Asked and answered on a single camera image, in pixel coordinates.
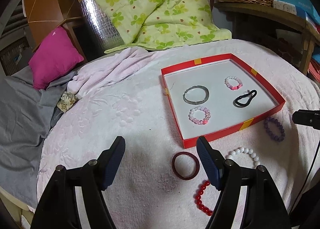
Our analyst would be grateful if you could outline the purple bead bracelet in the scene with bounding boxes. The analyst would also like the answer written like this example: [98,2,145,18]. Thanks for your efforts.
[263,116,286,143]

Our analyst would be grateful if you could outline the dark red bangle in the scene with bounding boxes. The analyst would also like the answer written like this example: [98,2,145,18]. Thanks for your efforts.
[171,151,200,181]

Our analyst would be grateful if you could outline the pink white bead bracelet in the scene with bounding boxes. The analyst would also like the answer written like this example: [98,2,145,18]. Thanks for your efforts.
[188,105,211,125]

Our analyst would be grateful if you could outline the red bead bracelet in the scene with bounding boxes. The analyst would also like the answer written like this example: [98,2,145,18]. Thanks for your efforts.
[195,180,214,217]

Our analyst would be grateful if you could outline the black hair tie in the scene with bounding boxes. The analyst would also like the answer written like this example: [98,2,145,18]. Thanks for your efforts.
[233,89,258,108]

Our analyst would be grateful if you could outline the silver metal bangle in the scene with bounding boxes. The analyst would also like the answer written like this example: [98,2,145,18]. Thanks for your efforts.
[183,85,209,105]

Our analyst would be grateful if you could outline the pink pearl bracelet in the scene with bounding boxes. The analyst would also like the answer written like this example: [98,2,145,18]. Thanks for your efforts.
[224,75,244,91]

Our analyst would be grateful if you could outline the pink textured blanket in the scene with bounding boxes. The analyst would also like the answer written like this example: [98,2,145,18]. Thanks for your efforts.
[37,40,319,228]

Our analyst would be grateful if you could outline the red shallow box tray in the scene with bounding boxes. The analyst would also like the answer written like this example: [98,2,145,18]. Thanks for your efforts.
[161,53,285,148]

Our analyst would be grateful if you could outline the small patterned cloth pouch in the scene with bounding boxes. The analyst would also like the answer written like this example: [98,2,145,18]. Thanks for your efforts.
[57,91,78,113]

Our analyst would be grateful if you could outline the wooden side table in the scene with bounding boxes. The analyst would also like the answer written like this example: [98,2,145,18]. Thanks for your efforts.
[214,2,319,75]

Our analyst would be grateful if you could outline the grey bed sheet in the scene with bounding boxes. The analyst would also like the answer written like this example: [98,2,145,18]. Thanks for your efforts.
[1,67,76,208]

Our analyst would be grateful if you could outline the blue cardboard box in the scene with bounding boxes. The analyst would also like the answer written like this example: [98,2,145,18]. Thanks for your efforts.
[279,0,319,24]

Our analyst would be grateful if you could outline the white patterned box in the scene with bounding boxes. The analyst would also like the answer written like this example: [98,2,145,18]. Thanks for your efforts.
[273,0,297,15]

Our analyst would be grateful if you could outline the magenta pillow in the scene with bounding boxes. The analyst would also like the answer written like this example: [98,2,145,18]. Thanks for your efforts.
[29,27,84,90]

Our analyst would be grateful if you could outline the silver foil insulation panel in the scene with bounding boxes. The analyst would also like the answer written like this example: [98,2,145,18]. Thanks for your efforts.
[80,0,124,54]

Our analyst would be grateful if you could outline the green clover quilt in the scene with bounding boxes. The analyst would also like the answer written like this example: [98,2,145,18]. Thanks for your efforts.
[94,0,232,50]

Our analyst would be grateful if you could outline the orange wooden pillar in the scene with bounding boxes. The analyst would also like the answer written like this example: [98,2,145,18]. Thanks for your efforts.
[23,0,81,45]

